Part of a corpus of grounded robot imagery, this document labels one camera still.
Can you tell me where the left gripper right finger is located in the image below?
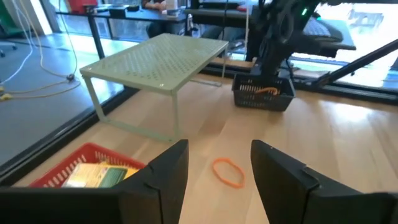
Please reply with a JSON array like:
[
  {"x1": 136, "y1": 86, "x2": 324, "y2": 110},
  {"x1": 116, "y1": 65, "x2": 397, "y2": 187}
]
[{"x1": 250, "y1": 139, "x2": 398, "y2": 224}]

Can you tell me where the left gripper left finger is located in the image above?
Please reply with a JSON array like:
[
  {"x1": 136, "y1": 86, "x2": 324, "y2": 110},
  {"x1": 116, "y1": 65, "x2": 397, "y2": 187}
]
[{"x1": 0, "y1": 139, "x2": 190, "y2": 224}]

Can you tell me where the yellow green crayon box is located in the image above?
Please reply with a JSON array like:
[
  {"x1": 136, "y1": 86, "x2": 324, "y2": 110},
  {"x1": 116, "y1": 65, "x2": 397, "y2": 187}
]
[{"x1": 61, "y1": 161, "x2": 141, "y2": 189}]

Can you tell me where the orange silicone wristband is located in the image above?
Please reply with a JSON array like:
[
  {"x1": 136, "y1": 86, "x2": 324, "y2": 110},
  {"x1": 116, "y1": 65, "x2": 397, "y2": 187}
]
[
  {"x1": 254, "y1": 86, "x2": 280, "y2": 96},
  {"x1": 211, "y1": 157, "x2": 246, "y2": 189}
]

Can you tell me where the black side desk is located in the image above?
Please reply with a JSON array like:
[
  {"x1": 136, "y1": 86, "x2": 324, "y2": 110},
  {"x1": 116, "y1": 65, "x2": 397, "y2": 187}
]
[{"x1": 186, "y1": 6, "x2": 357, "y2": 52}]

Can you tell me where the black office desk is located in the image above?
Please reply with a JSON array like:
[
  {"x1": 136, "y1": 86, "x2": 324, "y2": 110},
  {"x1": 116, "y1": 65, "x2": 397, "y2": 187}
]
[{"x1": 54, "y1": 6, "x2": 190, "y2": 60}]

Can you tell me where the red plastic basket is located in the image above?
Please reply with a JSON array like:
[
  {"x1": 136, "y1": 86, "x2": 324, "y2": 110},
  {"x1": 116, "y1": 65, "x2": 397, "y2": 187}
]
[{"x1": 29, "y1": 142, "x2": 147, "y2": 189}]

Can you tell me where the black plastic basket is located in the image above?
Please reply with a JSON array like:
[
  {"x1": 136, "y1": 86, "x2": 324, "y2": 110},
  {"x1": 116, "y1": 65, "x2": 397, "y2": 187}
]
[{"x1": 231, "y1": 73, "x2": 296, "y2": 113}]

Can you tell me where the green perforated metal shelf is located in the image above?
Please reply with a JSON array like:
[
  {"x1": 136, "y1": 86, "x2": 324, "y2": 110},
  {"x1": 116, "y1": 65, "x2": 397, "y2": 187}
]
[{"x1": 79, "y1": 32, "x2": 230, "y2": 144}]

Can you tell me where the red box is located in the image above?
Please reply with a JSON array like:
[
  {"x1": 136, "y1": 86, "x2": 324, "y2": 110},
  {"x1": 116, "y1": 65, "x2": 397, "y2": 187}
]
[{"x1": 67, "y1": 0, "x2": 99, "y2": 13}]

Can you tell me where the person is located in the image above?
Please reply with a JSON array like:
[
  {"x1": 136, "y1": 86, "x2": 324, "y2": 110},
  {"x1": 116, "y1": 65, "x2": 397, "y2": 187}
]
[{"x1": 141, "y1": 0, "x2": 249, "y2": 41}]

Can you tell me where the yellow floor cable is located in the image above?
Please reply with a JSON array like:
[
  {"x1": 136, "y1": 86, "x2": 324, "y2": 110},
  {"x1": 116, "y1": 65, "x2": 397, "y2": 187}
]
[{"x1": 0, "y1": 30, "x2": 82, "y2": 101}]

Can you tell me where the white floor cable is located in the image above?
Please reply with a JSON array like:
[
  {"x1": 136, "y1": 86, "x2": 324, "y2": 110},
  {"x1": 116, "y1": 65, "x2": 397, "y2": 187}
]
[{"x1": 0, "y1": 0, "x2": 35, "y2": 85}]

